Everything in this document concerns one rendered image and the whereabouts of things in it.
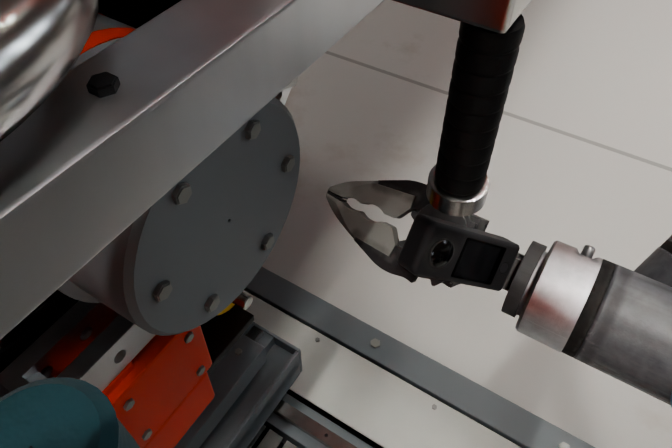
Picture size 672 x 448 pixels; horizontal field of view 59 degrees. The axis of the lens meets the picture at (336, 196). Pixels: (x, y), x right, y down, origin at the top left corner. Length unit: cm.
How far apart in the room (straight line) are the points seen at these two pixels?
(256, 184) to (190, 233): 5
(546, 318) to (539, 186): 105
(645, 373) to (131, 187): 46
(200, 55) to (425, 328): 112
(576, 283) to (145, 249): 37
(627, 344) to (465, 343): 74
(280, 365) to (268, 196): 74
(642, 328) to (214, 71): 43
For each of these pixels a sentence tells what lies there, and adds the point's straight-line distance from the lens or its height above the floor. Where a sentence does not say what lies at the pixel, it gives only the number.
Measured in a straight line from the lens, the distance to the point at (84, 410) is 39.
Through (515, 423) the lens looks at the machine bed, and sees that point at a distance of 111.
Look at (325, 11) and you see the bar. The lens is 21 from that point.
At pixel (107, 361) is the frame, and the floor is 61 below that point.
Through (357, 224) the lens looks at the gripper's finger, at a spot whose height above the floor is 63.
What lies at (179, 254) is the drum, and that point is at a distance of 28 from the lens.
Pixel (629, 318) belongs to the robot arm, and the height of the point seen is 66.
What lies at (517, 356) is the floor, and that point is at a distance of 126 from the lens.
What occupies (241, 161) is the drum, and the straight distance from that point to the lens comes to 28.
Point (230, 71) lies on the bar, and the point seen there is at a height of 97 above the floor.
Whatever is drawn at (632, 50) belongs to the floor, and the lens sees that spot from 216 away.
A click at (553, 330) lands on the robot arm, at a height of 63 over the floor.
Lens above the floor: 107
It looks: 47 degrees down
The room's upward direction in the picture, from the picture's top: straight up
